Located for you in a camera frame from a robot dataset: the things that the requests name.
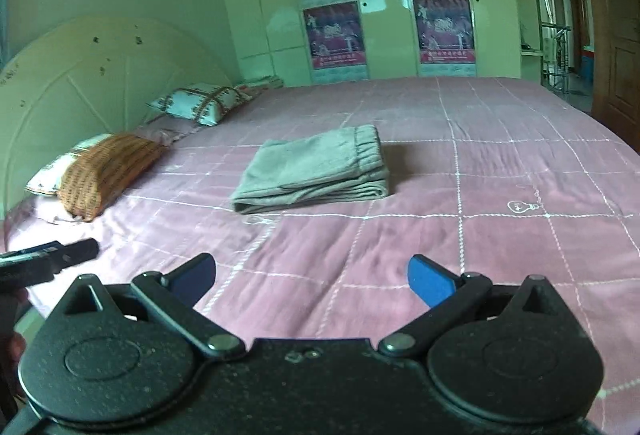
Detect brown wooden door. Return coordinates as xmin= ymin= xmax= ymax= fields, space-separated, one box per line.
xmin=591 ymin=0 xmax=639 ymax=150

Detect orange patterned pillow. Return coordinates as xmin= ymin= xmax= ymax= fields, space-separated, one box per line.
xmin=58 ymin=134 xmax=168 ymax=221

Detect cream wooden headboard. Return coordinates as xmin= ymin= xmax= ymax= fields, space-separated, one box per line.
xmin=1 ymin=17 xmax=229 ymax=214

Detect pink quilted bedspread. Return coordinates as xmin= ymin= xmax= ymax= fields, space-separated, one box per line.
xmin=9 ymin=78 xmax=639 ymax=434

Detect grey pants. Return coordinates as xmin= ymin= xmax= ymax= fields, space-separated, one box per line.
xmin=231 ymin=124 xmax=390 ymax=214

